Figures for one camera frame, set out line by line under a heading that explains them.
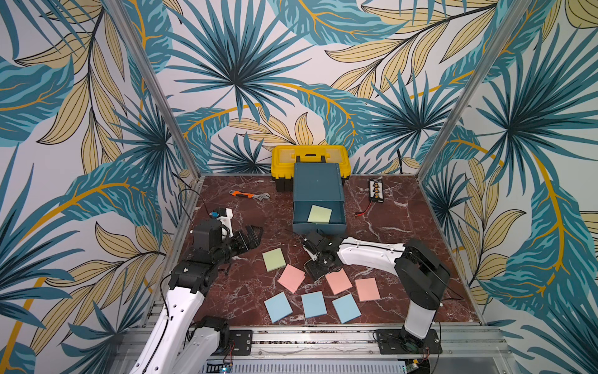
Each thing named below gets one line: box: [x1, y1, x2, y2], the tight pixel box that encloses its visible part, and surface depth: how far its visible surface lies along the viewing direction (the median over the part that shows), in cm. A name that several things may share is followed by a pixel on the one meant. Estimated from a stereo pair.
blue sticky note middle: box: [300, 290, 328, 319], surface depth 83 cm
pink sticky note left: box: [277, 264, 307, 294], surface depth 89 cm
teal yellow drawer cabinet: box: [292, 162, 347, 234], surface depth 87 cm
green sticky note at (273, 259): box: [261, 247, 287, 272], surface depth 93 cm
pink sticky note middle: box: [324, 268, 353, 296], surface depth 87 cm
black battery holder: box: [369, 177, 384, 203], surface depth 115 cm
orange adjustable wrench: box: [228, 190, 271, 202], surface depth 112 cm
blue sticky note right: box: [331, 292, 363, 325], surface depth 82 cm
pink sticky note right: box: [354, 277, 381, 302], surface depth 86 cm
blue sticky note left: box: [263, 291, 294, 324], surface depth 82 cm
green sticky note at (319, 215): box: [306, 204, 334, 224], surface depth 88 cm
